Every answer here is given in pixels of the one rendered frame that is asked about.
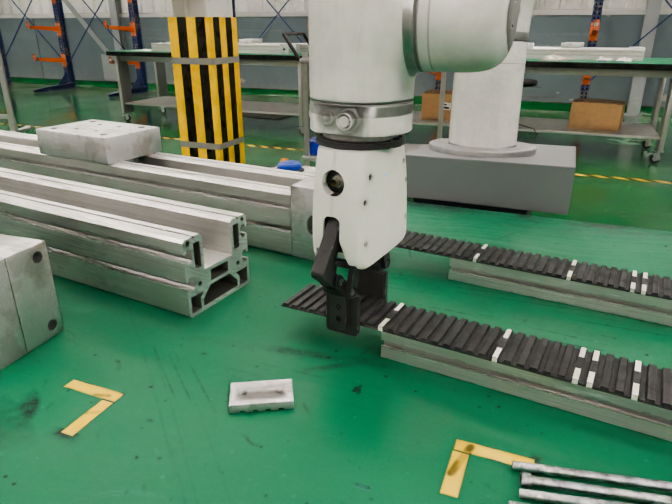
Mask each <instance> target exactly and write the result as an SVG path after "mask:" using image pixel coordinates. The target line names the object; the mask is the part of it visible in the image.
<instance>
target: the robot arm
mask: <svg viewBox="0 0 672 504"><path fill-rule="evenodd" d="M535 2H536V0H308V27H309V88H310V108H309V117H310V129H311V130H312V131H314V132H317V134H316V143H317V144H319V145H320V146H318V152H317V160H316V168H315V179H314V194H313V246H314V252H315V256H316V258H315V261H314V264H313V267H312V270H311V276H312V278H314V279H315V280H317V281H318V282H319V283H320V284H321V285H322V286H323V291H324V292H325V293H326V326H327V328H328V329H329V330H332V331H336V332H339V333H343V334H346V335H350V336H353V337H356V336H357V335H358V334H359V333H360V303H361V295H362V294H364V295H367V296H368V298H370V297H372V296H373V297H377V300H380V299H381V298H382V299H386V301H387V288H388V271H384V270H383V269H388V268H389V265H390V253H389V251H390V250H391V249H392V248H394V247H395V246H396V245H397V244H398V243H399V242H400V241H401V240H402V239H403V238H404V236H405V233H406V218H407V175H406V157H405V147H404V145H405V143H406V135H405V134H404V133H407V132H410V131H411V130H412V120H413V101H414V83H415V76H416V74H417V73H418V72H449V73H454V78H453V90H452V103H451V116H450V129H449V138H446V139H436V140H432V141H430V142H429V149H431V150H433V151H436V152H440V153H446V154H452V155H461V156H472V157H492V158H509V157H524V156H531V155H534V154H535V153H536V146H534V145H532V144H528V143H523V142H517V133H518V124H519V116H520V107H521V98H522V89H523V81H524V72H525V64H526V56H527V47H528V39H529V30H530V23H531V17H532V12H533V9H534V5H535ZM338 252H341V253H344V256H345V258H346V259H343V258H338V257H337V254H338ZM337 266H338V267H343V268H347V269H349V271H348V278H347V281H346V280H345V279H344V277H343V276H342V275H340V274H337V273H336V270H337ZM356 293H358V295H357V294H356Z"/></svg>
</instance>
